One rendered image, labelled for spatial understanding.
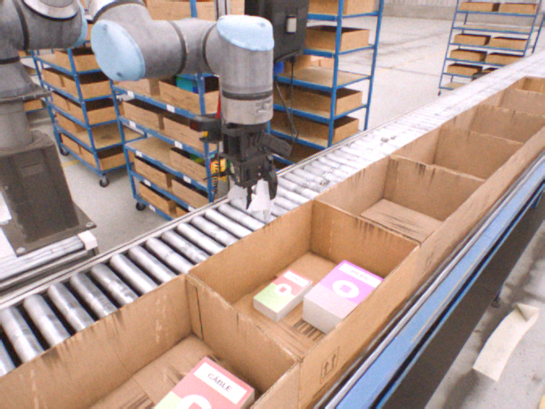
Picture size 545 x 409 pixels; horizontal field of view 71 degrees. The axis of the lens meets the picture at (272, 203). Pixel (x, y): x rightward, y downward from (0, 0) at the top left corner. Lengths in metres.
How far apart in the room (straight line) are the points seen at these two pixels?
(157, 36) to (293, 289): 0.58
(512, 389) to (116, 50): 1.96
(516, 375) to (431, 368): 1.00
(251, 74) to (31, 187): 0.97
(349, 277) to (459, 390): 1.20
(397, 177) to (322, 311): 0.61
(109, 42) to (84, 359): 0.51
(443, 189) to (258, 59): 0.77
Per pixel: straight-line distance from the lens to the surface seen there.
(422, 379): 1.19
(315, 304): 0.83
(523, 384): 2.16
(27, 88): 1.39
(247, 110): 0.68
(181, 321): 0.83
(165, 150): 2.67
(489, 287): 1.54
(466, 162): 1.63
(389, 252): 0.92
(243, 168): 0.70
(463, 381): 2.05
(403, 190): 1.30
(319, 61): 6.34
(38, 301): 1.30
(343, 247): 0.99
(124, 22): 0.69
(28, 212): 1.49
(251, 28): 0.65
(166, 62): 0.70
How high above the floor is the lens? 1.54
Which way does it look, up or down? 31 degrees down
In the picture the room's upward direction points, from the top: straight up
